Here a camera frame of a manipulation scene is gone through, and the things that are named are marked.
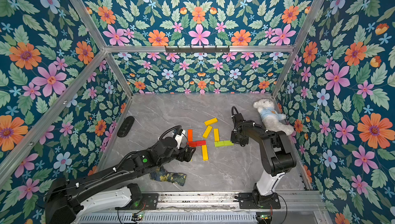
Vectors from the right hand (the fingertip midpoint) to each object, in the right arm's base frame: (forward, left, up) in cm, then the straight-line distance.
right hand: (239, 139), depth 95 cm
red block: (-4, +29, 0) cm, 30 cm away
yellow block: (+13, +18, +1) cm, 22 cm away
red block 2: (-4, +25, +2) cm, 25 cm away
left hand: (-13, +27, +16) cm, 34 cm away
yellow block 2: (-10, +21, +1) cm, 23 cm away
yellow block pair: (+1, +14, +1) cm, 14 cm away
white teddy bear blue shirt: (+11, -20, +8) cm, 24 cm away
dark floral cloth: (-24, +43, +4) cm, 49 cm away
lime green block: (-3, +13, 0) cm, 14 cm away
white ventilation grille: (-42, +48, -1) cm, 64 cm away
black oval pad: (+5, +74, +4) cm, 74 cm away
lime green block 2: (-3, +7, +1) cm, 8 cm away
